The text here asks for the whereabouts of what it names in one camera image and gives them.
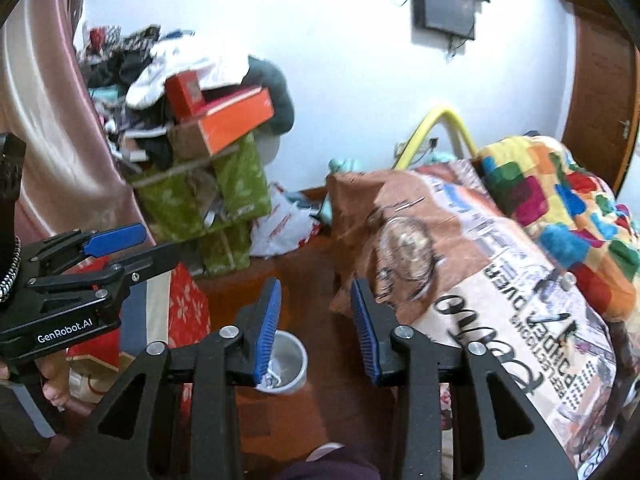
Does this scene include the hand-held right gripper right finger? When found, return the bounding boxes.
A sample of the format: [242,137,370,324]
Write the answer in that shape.
[350,277,581,480]

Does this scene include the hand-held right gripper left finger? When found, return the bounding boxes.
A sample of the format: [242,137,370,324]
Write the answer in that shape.
[50,277,283,480]

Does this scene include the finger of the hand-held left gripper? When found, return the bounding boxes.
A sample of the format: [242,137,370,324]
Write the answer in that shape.
[27,242,181,306]
[20,223,148,263]

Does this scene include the small grey waste bin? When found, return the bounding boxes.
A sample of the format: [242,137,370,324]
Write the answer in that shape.
[255,330,309,394]

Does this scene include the person's left hand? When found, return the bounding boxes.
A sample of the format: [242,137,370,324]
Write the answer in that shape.
[0,350,76,413]

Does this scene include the clear round plastic container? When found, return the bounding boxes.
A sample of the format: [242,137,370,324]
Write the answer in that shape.
[376,216,441,301]

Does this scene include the green floral storage bags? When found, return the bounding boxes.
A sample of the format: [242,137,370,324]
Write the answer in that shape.
[132,132,273,277]

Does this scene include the brown printed blanket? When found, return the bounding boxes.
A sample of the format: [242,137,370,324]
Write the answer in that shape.
[327,159,618,480]

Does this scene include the white plastic bag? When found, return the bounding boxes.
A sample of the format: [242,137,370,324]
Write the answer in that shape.
[249,183,321,258]

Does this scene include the dark purple slipper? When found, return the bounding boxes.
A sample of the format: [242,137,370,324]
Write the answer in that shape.
[285,441,381,480]

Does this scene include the pink curtain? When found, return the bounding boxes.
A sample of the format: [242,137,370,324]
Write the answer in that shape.
[0,0,146,246]

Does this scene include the pile of mixed clothes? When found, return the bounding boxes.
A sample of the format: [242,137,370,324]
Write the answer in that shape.
[75,22,176,173]

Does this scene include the small red box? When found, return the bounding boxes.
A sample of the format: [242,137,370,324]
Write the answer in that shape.
[164,71,207,123]

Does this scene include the orange cardboard box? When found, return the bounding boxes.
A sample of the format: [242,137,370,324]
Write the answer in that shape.
[167,86,276,161]

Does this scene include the teal plush toy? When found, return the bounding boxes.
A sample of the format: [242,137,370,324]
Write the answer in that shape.
[320,156,363,223]

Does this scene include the white cloth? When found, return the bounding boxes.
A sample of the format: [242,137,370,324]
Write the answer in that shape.
[125,40,251,110]

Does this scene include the dark green cloth bundle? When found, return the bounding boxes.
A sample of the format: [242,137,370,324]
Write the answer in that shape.
[245,55,296,135]

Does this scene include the yellow curved tube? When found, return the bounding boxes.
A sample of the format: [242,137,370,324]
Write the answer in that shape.
[392,105,479,171]

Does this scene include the colourful patchwork quilt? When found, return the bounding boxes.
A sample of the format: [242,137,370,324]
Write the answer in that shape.
[472,135,640,322]

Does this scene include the brown wooden door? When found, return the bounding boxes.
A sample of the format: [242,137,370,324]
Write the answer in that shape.
[537,0,640,198]

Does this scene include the black wall box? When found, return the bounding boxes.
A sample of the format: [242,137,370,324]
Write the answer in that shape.
[411,0,477,42]

